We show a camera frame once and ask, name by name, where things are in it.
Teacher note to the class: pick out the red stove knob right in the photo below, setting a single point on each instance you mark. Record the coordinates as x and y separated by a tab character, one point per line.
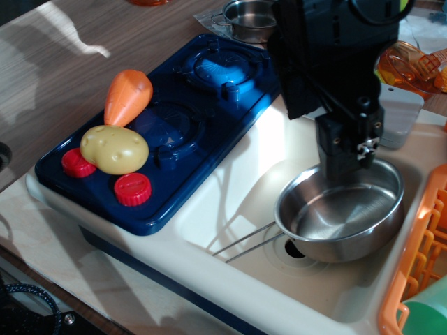
133	189

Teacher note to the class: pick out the yellow toy potato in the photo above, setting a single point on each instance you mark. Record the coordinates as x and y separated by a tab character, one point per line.
114	150

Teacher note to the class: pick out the red stove knob left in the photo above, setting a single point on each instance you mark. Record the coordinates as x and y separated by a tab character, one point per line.
74	164

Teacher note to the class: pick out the cream toy sink unit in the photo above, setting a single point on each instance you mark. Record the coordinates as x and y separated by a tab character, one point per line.
271	292

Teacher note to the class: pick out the orange transparent plastic bowl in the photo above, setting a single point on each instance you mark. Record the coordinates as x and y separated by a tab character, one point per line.
396	68

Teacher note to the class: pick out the orange plastic utensil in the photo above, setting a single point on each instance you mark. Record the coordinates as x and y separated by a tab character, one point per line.
428	65

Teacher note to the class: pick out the red stove knob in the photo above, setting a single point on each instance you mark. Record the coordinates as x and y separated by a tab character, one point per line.
133	189
74	164

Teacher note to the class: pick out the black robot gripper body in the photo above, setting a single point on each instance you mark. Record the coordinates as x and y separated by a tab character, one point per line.
324	53

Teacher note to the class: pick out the small steel pot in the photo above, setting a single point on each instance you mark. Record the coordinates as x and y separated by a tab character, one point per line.
250	21

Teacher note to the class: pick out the blue toy stove top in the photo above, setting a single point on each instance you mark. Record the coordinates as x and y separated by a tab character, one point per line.
206	97

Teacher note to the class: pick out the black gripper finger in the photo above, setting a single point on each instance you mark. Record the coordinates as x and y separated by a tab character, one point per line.
372	139
335	147

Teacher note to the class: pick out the grey faucet base block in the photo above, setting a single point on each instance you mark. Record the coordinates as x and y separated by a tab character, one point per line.
401	109

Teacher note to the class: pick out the green plastic cup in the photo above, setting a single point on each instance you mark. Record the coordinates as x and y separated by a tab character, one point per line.
426	309

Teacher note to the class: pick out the steel pan with wire handle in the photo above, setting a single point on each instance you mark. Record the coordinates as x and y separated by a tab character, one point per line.
305	215

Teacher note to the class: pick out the orange dish rack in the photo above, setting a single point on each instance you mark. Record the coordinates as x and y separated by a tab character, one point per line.
423	260

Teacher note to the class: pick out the orange toy carrot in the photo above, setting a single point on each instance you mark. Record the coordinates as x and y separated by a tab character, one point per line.
129	94

